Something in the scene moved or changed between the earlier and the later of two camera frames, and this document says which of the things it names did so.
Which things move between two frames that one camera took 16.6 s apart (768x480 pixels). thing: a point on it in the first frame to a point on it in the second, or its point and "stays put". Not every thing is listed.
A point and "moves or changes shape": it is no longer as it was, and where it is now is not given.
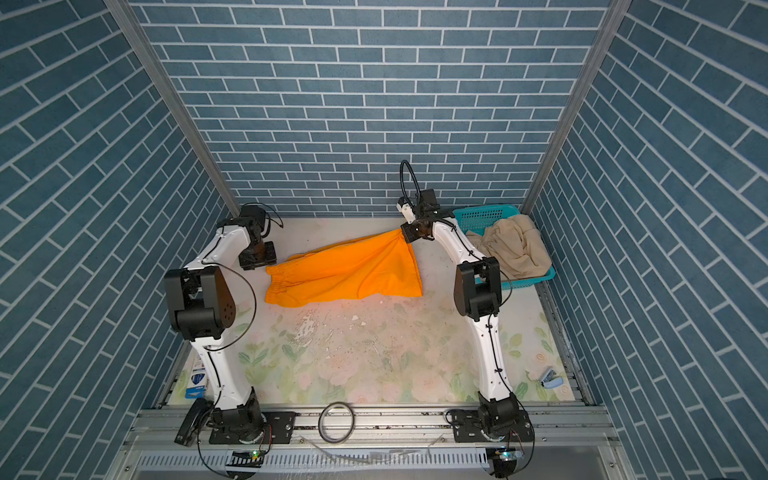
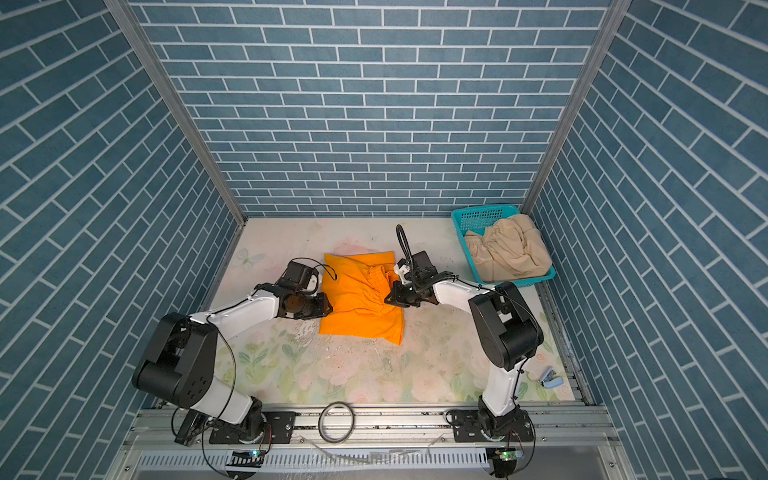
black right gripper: (407, 231) to (396, 296)
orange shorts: (377, 266) moves or changes shape
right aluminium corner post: (615, 13) stays put
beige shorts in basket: (515, 245) stays put
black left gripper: (268, 258) to (322, 308)
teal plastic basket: (471, 218) stays put
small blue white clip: (550, 381) stays put
